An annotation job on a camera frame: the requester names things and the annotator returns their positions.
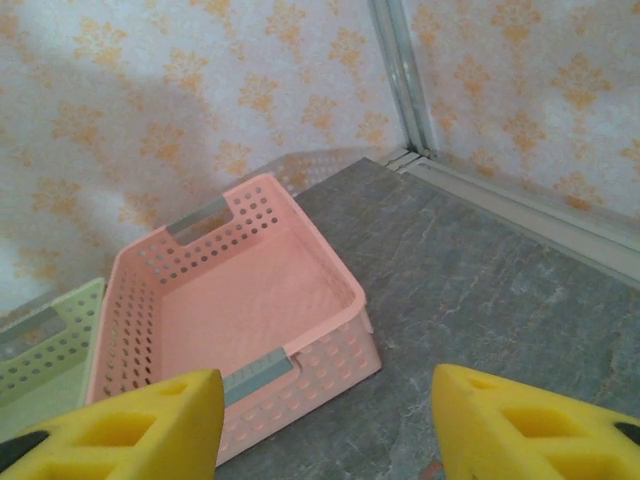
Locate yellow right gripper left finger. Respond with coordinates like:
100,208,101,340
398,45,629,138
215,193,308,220
0,368,226,480

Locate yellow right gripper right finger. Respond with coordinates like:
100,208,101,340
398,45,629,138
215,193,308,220
431,363,640,480

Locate pale yellow perforated plastic basket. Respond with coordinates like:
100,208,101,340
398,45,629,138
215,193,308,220
0,277,107,444

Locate pink perforated plastic basket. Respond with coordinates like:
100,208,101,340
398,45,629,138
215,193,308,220
84,172,383,469

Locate aluminium frame rail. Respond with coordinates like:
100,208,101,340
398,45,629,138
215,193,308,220
394,147,640,284

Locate aluminium frame post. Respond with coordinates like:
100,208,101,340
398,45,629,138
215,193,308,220
368,0,440,157

